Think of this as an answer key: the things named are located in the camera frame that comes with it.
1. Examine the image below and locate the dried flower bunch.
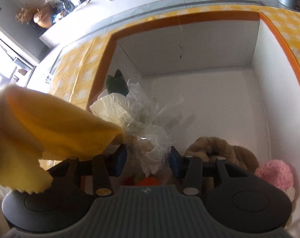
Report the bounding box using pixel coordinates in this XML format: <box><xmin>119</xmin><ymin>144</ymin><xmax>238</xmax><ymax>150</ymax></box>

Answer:
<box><xmin>15</xmin><ymin>4</ymin><xmax>38</xmax><ymax>24</ymax></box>

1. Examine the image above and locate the brown plush toy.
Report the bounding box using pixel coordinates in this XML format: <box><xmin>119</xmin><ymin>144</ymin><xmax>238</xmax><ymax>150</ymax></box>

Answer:
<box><xmin>185</xmin><ymin>136</ymin><xmax>259</xmax><ymax>173</ymax></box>

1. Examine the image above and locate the pink knitted soft item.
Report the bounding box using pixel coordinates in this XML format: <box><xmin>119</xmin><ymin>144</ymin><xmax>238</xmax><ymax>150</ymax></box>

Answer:
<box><xmin>254</xmin><ymin>160</ymin><xmax>295</xmax><ymax>201</ymax></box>

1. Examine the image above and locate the green fabric piece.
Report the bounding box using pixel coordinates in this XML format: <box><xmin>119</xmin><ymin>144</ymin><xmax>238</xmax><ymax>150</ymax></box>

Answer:
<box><xmin>106</xmin><ymin>69</ymin><xmax>129</xmax><ymax>97</ymax></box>

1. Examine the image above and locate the orange cardboard box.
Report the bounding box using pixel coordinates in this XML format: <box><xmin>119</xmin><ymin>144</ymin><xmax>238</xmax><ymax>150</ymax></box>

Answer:
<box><xmin>87</xmin><ymin>10</ymin><xmax>300</xmax><ymax>238</ymax></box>

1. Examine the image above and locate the yellow cloth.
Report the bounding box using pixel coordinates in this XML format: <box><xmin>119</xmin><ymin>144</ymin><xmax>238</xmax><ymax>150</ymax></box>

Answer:
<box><xmin>0</xmin><ymin>85</ymin><xmax>125</xmax><ymax>193</ymax></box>

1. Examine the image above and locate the golden acorn vase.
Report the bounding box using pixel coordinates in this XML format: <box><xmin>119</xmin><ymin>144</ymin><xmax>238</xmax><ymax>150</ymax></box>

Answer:
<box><xmin>33</xmin><ymin>5</ymin><xmax>53</xmax><ymax>29</ymax></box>

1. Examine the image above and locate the cellophane soft bundle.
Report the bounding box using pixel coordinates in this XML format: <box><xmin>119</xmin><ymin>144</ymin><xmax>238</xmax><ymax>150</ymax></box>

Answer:
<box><xmin>90</xmin><ymin>80</ymin><xmax>184</xmax><ymax>177</ymax></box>

